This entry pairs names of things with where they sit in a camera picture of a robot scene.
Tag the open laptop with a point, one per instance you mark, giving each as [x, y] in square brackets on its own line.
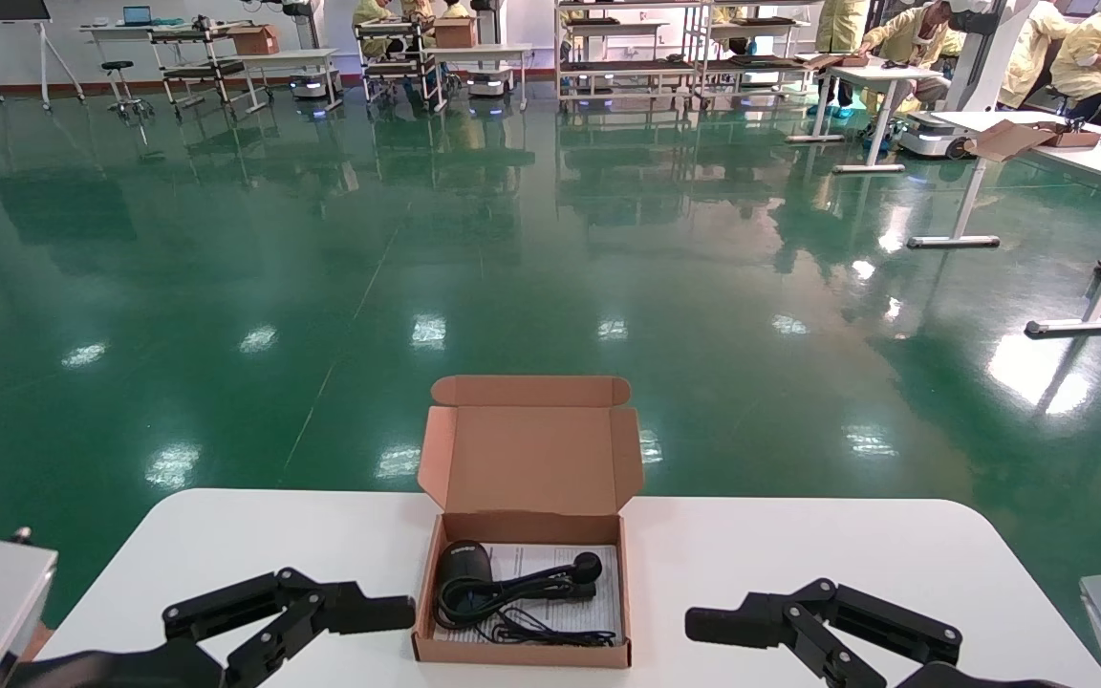
[137, 15]

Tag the black round stool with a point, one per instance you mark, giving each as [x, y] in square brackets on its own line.
[118, 66]

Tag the brown cardboard storage box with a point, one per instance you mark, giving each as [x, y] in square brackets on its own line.
[531, 459]

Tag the black cylindrical device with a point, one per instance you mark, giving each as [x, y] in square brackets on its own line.
[464, 566]

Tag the white printed paper manual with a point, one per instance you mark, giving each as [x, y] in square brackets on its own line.
[608, 602]

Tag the white desk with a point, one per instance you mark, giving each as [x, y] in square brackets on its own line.
[111, 29]

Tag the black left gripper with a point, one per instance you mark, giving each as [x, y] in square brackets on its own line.
[130, 671]

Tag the seated person yellow coat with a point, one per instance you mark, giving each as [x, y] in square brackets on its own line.
[914, 33]
[417, 10]
[1086, 53]
[1038, 43]
[369, 14]

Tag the metal rack cart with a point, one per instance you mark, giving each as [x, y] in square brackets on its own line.
[202, 69]
[398, 67]

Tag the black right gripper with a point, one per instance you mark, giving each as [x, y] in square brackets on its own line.
[952, 680]

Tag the metal shelf rack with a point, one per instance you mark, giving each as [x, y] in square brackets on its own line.
[761, 59]
[627, 65]

